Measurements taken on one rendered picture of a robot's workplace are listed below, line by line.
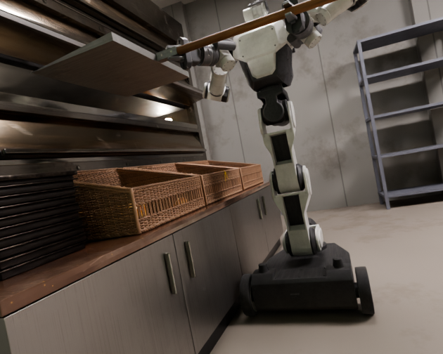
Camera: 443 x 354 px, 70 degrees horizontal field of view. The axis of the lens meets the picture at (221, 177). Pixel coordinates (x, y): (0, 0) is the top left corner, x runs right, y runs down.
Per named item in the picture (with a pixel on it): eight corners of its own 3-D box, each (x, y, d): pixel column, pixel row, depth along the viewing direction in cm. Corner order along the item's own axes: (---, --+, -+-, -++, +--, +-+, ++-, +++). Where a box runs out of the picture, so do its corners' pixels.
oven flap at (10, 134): (-1, 159, 114) (-24, 112, 116) (203, 153, 281) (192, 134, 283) (5, 152, 113) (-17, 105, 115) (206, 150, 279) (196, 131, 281)
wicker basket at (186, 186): (30, 248, 118) (16, 175, 117) (125, 218, 170) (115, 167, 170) (140, 235, 101) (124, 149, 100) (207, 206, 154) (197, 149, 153)
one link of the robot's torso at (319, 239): (289, 247, 189) (285, 225, 189) (324, 244, 182) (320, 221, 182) (284, 258, 169) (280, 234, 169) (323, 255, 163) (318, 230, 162)
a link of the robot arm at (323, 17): (304, 37, 123) (332, 15, 122) (289, 22, 125) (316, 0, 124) (303, 46, 129) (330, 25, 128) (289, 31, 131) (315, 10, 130)
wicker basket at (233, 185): (129, 216, 174) (119, 167, 174) (180, 201, 226) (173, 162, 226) (207, 205, 155) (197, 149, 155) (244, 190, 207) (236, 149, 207)
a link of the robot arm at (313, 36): (320, 26, 116) (325, 35, 126) (301, 7, 119) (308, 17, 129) (297, 51, 121) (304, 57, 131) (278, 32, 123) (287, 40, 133)
